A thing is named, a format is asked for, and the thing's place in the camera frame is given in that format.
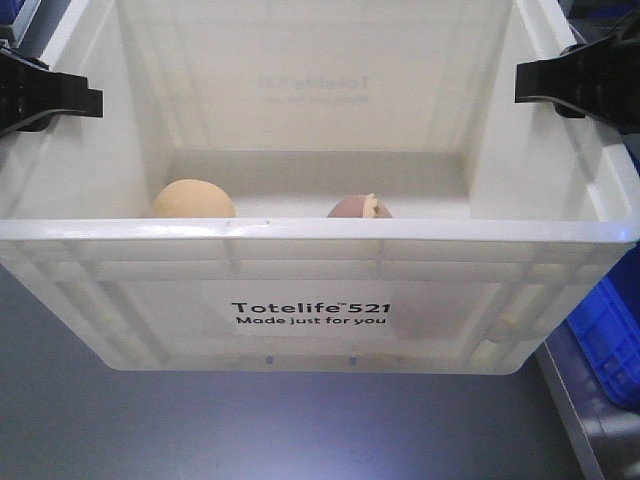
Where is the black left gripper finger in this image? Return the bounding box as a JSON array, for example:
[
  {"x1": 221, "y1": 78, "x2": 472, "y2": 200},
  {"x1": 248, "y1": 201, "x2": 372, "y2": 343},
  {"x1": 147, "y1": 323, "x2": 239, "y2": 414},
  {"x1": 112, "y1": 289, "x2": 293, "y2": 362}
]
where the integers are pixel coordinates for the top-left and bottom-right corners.
[{"x1": 1, "y1": 46, "x2": 103, "y2": 135}]

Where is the blue bin lower right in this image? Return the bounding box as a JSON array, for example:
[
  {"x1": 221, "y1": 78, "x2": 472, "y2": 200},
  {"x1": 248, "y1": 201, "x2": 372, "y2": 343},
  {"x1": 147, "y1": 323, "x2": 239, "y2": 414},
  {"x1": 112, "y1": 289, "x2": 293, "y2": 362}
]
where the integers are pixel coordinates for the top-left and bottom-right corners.
[{"x1": 567, "y1": 248, "x2": 639, "y2": 411}]

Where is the cream bread roll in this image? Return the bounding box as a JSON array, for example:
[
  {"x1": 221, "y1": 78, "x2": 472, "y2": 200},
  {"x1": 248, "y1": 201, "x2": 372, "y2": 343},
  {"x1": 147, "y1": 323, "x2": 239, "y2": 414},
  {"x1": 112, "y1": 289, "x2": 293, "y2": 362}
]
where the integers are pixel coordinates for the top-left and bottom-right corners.
[{"x1": 153, "y1": 179, "x2": 236, "y2": 218}]

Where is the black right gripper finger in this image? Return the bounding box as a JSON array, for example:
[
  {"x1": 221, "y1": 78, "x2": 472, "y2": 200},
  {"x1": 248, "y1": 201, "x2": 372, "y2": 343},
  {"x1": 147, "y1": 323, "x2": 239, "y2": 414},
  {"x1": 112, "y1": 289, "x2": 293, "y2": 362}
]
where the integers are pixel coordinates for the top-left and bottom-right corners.
[{"x1": 514, "y1": 19, "x2": 639, "y2": 133}]

